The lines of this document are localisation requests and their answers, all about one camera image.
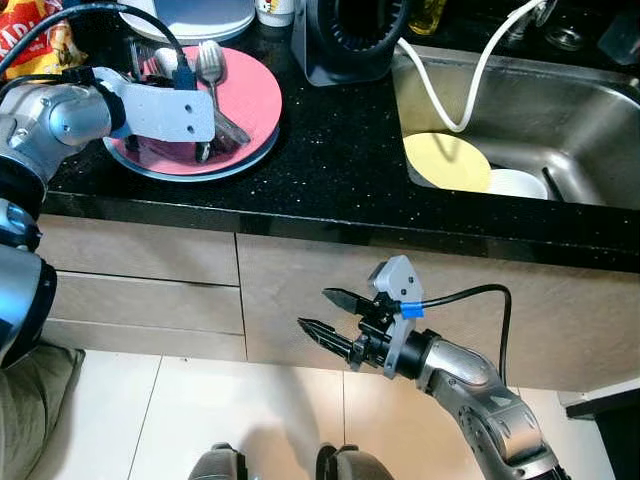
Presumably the yellow plate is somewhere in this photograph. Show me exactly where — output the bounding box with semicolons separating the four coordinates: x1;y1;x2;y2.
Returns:
403;132;493;193

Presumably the black round kitchen appliance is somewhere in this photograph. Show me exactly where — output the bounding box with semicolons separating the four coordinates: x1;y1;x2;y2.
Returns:
293;0;413;88

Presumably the light blue plate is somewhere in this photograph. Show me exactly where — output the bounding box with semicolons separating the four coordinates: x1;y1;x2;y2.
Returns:
103;120;283;184

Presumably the shallow beige drawer front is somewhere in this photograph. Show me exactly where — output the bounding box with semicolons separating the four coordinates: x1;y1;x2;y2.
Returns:
40;215;241;286

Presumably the white stacked plastic container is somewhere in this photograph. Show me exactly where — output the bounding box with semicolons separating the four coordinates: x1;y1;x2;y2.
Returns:
120;0;256;43

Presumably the white printed cup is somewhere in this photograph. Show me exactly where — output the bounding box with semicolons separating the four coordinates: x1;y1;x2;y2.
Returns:
255;0;296;28

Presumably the deep beige drawer front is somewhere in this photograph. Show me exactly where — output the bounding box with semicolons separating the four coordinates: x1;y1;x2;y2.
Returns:
40;270;246;361

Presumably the beige cabinet door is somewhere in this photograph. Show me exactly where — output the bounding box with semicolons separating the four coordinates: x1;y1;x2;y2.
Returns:
235;235;640;393

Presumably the white bowl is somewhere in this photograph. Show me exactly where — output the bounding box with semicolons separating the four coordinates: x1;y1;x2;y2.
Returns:
485;168;551;201

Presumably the yellow red snack bag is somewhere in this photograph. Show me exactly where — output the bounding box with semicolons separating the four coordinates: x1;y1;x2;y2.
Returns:
0;0;76;76

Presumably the clear plastic container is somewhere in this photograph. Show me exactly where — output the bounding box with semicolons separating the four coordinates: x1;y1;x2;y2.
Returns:
598;10;640;66

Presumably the black chopstick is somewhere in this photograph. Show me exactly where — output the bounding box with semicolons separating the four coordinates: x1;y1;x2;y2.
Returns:
540;165;563;204

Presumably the stainless steel sink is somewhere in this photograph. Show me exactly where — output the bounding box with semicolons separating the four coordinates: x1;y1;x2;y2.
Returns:
392;45;640;209

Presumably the yellow oil bottle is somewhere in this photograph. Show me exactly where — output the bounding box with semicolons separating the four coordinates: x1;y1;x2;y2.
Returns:
408;0;449;36

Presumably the black low cabinet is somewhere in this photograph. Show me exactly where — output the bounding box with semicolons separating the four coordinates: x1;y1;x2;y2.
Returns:
560;385;640;480

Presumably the olive green fabric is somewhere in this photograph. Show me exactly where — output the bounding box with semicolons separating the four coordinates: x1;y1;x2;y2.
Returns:
0;345;86;480

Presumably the metal faucet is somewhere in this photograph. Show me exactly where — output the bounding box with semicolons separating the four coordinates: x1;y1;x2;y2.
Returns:
530;0;561;26

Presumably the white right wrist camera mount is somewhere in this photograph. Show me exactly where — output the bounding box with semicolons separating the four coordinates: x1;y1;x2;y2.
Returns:
370;255;429;379

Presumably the white hose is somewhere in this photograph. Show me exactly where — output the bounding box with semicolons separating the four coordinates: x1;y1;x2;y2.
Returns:
397;0;546;133

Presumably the metal strainer ring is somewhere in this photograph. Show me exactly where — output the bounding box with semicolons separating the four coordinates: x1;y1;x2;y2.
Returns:
545;28;586;51

